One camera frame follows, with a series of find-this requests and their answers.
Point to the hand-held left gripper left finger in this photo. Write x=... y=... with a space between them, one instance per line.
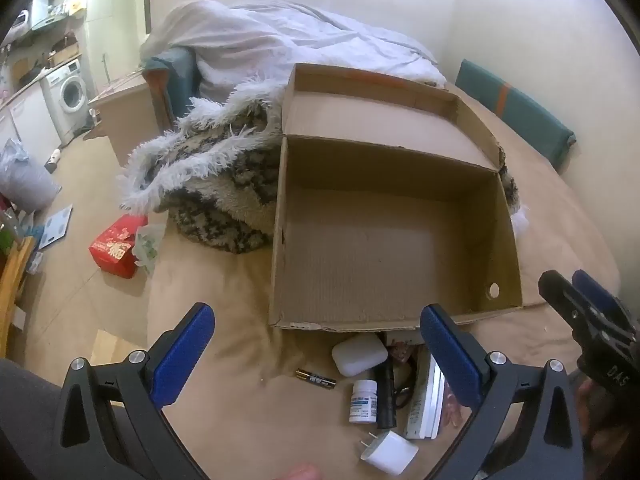
x=185 y=355

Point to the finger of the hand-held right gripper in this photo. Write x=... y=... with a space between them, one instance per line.
x=597 y=292
x=570 y=305

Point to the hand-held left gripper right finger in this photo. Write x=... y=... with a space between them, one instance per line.
x=450 y=360

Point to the pink translucent plastic bag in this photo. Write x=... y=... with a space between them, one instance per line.
x=455 y=410

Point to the black flashlight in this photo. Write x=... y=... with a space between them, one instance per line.
x=386 y=400

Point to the white pill bottle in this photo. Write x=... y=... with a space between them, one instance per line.
x=362 y=405

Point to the white charger plug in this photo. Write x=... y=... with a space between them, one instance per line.
x=392 y=452

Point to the cardboard box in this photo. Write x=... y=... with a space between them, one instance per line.
x=390 y=240

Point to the person's right hand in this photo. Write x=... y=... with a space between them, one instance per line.
x=607 y=435

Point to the white earbuds case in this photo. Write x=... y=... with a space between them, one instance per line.
x=360 y=355

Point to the white and green plastic bag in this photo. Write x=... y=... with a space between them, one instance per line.
x=150 y=247

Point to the red gift box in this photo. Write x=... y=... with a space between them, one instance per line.
x=112 y=255

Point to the black and gold battery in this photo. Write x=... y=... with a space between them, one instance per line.
x=315 y=378

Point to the person's left leg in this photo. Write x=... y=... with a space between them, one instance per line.
x=25 y=410

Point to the shaggy patterned blanket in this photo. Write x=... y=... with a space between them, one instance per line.
x=220 y=185

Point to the white bathroom scale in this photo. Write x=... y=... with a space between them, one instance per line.
x=55 y=227

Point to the wooden chair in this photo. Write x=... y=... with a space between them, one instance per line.
x=15 y=280

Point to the teal cushion with orange stripe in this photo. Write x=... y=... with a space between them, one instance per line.
x=520 y=115

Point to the grey plastic bag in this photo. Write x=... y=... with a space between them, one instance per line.
x=25 y=185

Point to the wooden nightstand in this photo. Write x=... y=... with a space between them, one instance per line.
x=130 y=120

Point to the white washing machine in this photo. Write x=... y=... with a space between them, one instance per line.
x=70 y=92

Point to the white kitchen cabinet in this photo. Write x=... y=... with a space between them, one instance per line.
x=25 y=115

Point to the white duvet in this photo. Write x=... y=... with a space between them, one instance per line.
x=260 y=45

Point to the cluttered wall shelf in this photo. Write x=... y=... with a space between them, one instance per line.
x=50 y=10

